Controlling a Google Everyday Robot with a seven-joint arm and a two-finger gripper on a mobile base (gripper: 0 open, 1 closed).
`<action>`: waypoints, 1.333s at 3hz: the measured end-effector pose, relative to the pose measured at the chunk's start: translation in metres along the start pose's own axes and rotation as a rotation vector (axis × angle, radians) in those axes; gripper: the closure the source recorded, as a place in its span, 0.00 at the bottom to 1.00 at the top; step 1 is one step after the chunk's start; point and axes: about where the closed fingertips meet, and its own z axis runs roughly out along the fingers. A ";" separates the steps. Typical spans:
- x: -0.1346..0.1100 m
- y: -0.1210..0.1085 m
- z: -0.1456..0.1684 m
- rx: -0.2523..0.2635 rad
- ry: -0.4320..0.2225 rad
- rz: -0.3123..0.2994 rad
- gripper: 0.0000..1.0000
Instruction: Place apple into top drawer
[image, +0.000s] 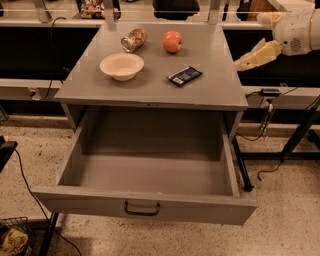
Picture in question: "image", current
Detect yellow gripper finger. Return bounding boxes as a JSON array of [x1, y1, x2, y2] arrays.
[[234, 39, 282, 71], [256, 12, 285, 30]]

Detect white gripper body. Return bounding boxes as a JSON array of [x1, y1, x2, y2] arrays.
[[273, 9, 314, 56]]

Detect red apple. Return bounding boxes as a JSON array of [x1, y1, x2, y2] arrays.
[[162, 31, 182, 54]]

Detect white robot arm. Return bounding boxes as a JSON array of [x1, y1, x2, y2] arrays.
[[234, 8, 320, 71]]

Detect open grey drawer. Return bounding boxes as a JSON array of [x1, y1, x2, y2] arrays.
[[33, 108, 256, 225]]

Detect black power adapter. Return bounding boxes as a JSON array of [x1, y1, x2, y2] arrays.
[[260, 88, 281, 97]]

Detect blue snack packet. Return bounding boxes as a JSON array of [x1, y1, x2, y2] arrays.
[[167, 66, 202, 87]]

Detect tipped soda can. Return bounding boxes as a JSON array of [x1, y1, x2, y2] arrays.
[[121, 28, 147, 53]]

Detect black table leg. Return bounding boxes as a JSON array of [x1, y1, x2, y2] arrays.
[[232, 138, 254, 192]]

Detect white bowl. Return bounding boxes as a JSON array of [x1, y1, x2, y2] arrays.
[[100, 53, 144, 81]]

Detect grey cabinet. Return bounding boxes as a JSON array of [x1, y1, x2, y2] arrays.
[[55, 22, 248, 136]]

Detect black object left edge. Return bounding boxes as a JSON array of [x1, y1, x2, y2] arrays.
[[0, 135, 18, 173]]

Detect black drawer handle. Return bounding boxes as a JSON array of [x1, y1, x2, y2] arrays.
[[124, 201, 161, 217]]

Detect black wall cable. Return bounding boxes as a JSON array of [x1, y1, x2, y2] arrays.
[[39, 16, 68, 101]]

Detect black floor cable left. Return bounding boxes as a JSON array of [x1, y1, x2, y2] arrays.
[[13, 148, 83, 256]]

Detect wire basket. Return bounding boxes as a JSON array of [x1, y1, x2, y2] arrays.
[[0, 217, 33, 256]]

